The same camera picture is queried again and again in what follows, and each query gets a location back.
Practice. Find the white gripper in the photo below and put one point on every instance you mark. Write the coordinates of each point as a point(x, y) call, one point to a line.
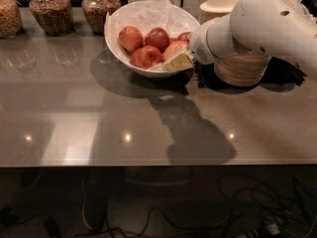
point(198, 46)

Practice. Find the yellow-red apple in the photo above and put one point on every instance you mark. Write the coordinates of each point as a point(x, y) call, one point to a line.
point(173, 48)

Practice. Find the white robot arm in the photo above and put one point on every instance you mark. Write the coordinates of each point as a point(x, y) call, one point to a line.
point(278, 28)

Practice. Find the red apple back right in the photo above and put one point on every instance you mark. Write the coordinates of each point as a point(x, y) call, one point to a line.
point(183, 36)

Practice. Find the red apple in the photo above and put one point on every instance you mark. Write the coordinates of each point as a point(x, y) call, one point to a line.
point(146, 57)
point(157, 37)
point(130, 38)
point(183, 36)

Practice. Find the red apple back middle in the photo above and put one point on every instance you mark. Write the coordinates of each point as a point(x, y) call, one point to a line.
point(157, 37)

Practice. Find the red apple front left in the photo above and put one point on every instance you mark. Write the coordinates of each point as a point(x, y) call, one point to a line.
point(146, 57)

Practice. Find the white ceramic bowl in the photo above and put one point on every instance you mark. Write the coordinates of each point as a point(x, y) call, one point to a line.
point(132, 66)

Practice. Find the red apple far left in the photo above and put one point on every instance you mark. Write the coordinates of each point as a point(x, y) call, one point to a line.
point(130, 38)

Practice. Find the white paper liner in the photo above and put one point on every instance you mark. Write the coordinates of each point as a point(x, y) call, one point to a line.
point(152, 15)

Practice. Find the front stack of paper bowls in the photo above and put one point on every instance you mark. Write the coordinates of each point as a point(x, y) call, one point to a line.
point(242, 71)

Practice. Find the stack of paper bowls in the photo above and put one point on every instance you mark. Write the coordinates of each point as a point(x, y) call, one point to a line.
point(242, 71)
point(211, 9)

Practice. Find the back stack of paper bowls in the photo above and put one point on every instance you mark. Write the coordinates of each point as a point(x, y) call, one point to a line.
point(211, 9)

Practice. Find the black mesh mat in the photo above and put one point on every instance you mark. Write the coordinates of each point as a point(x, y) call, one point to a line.
point(278, 72)

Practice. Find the right glass jar of granola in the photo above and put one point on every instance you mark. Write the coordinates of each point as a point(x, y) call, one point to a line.
point(95, 12)

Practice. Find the glass jar of granola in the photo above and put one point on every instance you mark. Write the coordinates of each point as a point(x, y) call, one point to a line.
point(54, 16)
point(95, 12)

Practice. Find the middle glass jar of granola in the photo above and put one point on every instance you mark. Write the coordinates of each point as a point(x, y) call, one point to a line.
point(54, 16)

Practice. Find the left glass jar of cereal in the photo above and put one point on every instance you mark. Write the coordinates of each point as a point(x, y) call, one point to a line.
point(10, 19)

